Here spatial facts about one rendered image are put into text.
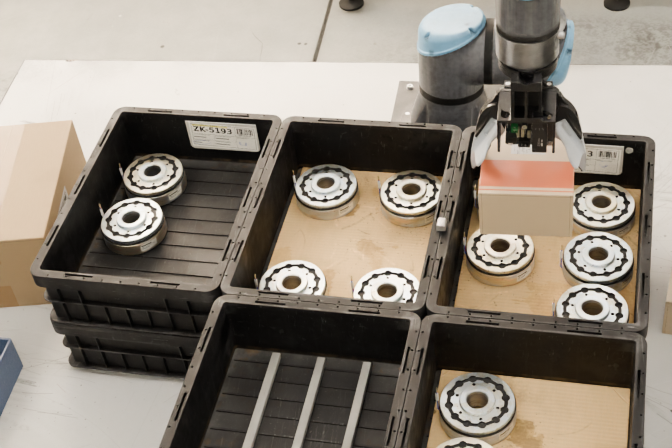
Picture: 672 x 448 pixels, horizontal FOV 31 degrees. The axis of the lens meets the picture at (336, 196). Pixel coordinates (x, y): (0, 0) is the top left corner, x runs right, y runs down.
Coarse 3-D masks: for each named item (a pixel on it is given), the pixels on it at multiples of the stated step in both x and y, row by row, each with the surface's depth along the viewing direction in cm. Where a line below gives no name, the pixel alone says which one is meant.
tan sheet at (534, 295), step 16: (640, 192) 192; (544, 240) 187; (560, 240) 186; (624, 240) 185; (464, 256) 186; (544, 256) 184; (464, 272) 184; (544, 272) 182; (560, 272) 181; (464, 288) 181; (480, 288) 181; (496, 288) 180; (512, 288) 180; (528, 288) 180; (544, 288) 179; (560, 288) 179; (624, 288) 178; (464, 304) 179; (480, 304) 178; (496, 304) 178; (512, 304) 178; (528, 304) 178; (544, 304) 177
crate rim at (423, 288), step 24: (288, 120) 199; (312, 120) 198; (336, 120) 198; (360, 120) 197; (456, 144) 190; (264, 168) 191; (264, 192) 187; (240, 240) 180; (432, 240) 175; (432, 264) 172; (240, 288) 172
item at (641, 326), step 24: (648, 144) 185; (456, 168) 186; (648, 168) 183; (456, 192) 182; (648, 192) 178; (648, 216) 174; (648, 240) 171; (648, 264) 167; (432, 288) 168; (648, 288) 164; (432, 312) 165; (456, 312) 165; (480, 312) 165; (504, 312) 164; (648, 312) 161
